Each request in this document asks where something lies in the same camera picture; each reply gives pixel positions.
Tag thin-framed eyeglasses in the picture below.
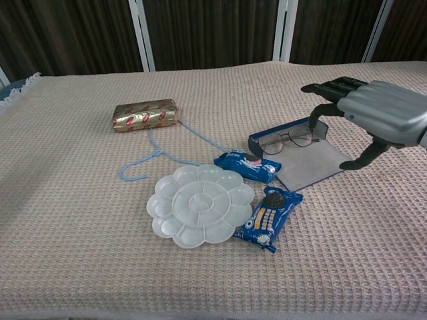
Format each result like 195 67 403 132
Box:
258 123 321 156

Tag white flower-shaped paint palette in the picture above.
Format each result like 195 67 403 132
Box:
146 163 254 249

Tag blue Oreo packet yellow cookies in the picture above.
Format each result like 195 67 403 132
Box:
233 185 304 255

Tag light blue yarn string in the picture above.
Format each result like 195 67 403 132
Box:
119 120 234 183

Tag blue glasses case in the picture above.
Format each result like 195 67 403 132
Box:
248 116 353 193

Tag gold red wrapped package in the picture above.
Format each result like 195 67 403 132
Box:
111 98 178 134

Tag blue padded table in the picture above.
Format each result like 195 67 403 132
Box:
0 77 26 101

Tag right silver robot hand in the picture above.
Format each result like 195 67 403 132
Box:
300 76 427 171

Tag beige waffle-weave blanket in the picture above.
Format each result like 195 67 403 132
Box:
0 59 427 316

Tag blue Oreo packet pink cookie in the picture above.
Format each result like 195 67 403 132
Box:
213 150 280 184

